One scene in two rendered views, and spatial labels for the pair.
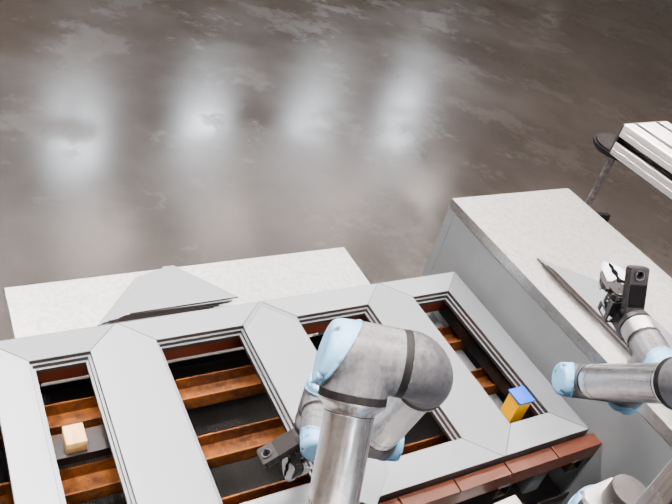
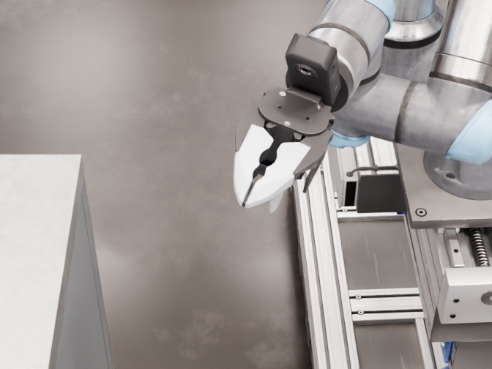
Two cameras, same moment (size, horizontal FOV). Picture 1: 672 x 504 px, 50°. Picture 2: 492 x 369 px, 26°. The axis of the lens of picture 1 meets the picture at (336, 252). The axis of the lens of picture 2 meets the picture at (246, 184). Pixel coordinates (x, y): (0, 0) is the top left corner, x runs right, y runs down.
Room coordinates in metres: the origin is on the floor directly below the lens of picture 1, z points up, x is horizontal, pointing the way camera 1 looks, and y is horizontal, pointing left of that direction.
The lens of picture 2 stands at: (2.09, -0.24, 2.16)
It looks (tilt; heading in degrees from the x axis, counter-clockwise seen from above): 45 degrees down; 217
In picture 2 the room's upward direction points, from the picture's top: straight up
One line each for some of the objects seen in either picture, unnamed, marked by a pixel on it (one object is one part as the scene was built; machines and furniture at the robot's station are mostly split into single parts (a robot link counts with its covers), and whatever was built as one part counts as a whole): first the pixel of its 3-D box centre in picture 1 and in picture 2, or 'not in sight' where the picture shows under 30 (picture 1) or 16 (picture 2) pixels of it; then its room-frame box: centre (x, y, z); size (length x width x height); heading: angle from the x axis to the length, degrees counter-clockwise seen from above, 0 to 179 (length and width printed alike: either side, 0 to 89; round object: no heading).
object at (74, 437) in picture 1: (74, 438); not in sight; (1.08, 0.49, 0.79); 0.06 x 0.05 x 0.04; 37
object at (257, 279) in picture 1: (205, 293); not in sight; (1.80, 0.38, 0.73); 1.20 x 0.26 x 0.03; 127
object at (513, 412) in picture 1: (508, 418); not in sight; (1.60, -0.66, 0.78); 0.05 x 0.05 x 0.19; 37
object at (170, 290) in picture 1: (162, 291); not in sight; (1.71, 0.50, 0.77); 0.45 x 0.20 x 0.04; 127
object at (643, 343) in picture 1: (653, 358); (351, 30); (1.24, -0.72, 1.43); 0.11 x 0.08 x 0.09; 14
